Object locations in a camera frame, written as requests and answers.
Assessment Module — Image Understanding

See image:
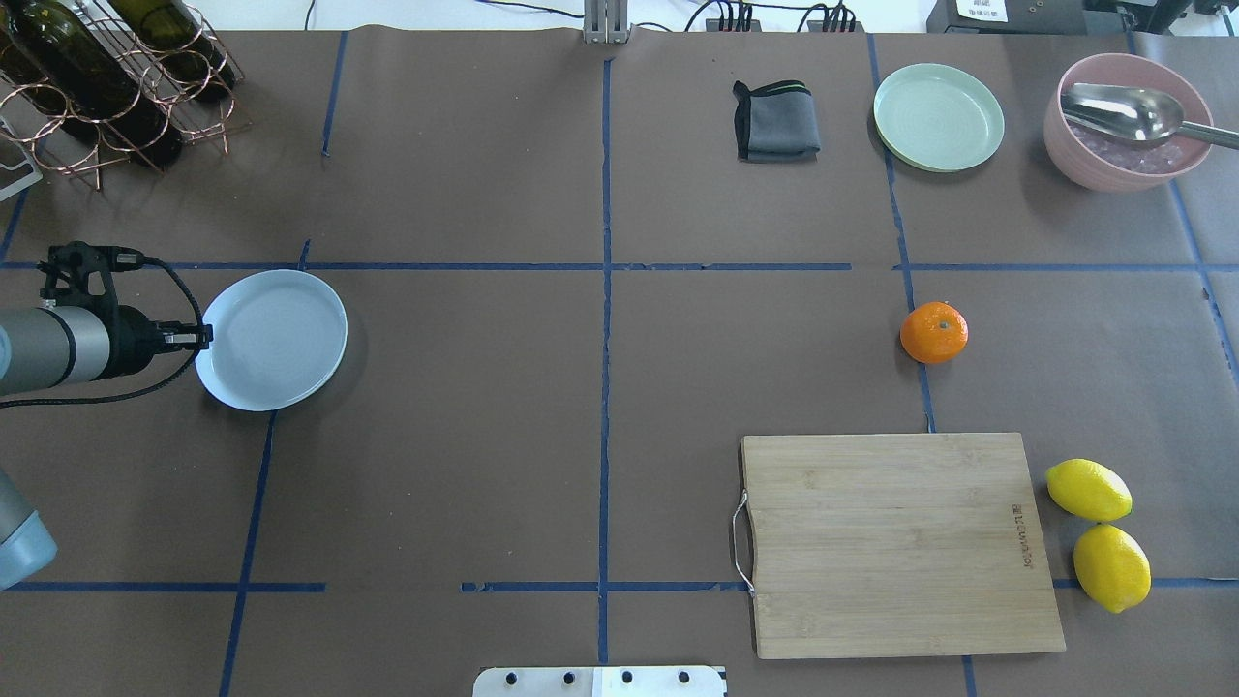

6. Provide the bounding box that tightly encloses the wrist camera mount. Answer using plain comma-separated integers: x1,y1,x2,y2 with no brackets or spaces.
36,241,149,317

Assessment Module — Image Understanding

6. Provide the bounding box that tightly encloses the wooden cutting board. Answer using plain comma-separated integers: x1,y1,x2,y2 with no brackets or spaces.
740,433,1066,660

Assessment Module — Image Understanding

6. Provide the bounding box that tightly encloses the orange mandarin fruit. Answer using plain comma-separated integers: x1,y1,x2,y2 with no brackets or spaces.
900,301,973,365

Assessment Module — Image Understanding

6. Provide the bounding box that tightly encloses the upper yellow lemon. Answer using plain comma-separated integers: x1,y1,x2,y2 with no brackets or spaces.
1072,524,1152,614

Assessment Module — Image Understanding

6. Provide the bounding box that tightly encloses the folded grey cloth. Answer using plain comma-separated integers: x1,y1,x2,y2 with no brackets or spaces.
732,80,821,163

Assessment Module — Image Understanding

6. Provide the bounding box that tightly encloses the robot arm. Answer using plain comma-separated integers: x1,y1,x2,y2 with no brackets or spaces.
1,306,213,591

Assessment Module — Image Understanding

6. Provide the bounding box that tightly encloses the lower yellow lemon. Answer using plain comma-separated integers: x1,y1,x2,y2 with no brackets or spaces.
1044,458,1132,524

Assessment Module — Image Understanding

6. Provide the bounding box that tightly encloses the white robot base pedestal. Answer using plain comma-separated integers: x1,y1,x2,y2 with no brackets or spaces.
472,664,729,696

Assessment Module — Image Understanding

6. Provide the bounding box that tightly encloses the light blue plate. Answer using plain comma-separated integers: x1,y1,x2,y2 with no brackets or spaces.
195,269,348,413

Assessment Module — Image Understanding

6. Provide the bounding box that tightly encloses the light green plate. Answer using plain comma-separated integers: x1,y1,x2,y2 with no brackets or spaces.
872,63,1006,173

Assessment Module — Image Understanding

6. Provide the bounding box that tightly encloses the pink bowl with ice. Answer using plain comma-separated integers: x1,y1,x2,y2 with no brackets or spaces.
1042,53,1214,193

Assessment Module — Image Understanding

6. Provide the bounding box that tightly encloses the aluminium frame post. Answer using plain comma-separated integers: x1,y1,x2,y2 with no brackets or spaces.
584,0,631,45

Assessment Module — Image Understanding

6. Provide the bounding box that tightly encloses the black power strip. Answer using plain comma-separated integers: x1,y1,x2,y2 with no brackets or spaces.
693,1,762,33

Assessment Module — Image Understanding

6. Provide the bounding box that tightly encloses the copper wire bottle rack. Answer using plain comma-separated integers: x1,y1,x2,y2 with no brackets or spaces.
2,1,254,187

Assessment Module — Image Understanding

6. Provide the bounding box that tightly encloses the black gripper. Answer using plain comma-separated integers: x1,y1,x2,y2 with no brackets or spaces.
105,308,214,379

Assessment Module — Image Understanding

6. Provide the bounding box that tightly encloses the yellow lemon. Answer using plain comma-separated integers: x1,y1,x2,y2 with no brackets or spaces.
1044,458,1132,524
1072,524,1152,614

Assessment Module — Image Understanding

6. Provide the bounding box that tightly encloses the metal scoop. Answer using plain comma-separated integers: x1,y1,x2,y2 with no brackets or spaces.
1059,82,1238,150

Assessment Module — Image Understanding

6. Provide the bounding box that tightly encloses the dark wine bottle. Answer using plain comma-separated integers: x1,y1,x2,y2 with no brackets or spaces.
1,25,68,118
109,1,235,105
2,1,183,170

